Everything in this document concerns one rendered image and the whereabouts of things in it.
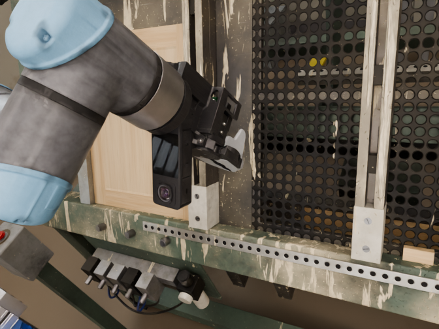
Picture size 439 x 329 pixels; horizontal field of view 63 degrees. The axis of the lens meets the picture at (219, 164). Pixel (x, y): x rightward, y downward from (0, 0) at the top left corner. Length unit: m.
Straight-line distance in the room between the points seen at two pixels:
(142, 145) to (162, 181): 0.71
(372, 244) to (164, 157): 0.57
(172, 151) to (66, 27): 0.19
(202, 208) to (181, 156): 0.58
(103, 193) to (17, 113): 1.01
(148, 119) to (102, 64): 0.08
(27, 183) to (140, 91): 0.12
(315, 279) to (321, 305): 0.90
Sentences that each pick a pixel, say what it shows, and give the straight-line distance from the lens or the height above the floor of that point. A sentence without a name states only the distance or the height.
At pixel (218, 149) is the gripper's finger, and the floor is 1.41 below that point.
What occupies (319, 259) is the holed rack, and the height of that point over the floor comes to 0.89.
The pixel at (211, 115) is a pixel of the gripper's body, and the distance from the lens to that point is 0.43.
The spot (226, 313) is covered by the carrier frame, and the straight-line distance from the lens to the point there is 1.72.
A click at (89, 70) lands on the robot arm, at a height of 1.59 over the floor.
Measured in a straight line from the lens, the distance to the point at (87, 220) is 1.35.
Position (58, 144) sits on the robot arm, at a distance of 0.31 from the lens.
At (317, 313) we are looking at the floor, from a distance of 1.84.
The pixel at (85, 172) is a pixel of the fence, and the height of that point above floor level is 1.00.
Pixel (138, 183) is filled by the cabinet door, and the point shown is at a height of 0.97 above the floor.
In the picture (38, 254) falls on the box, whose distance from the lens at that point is 1.48.
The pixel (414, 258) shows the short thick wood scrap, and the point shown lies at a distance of 0.93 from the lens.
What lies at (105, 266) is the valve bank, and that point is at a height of 0.76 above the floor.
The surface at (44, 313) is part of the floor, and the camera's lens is 2.50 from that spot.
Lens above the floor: 1.69
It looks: 41 degrees down
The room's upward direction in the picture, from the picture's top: 23 degrees counter-clockwise
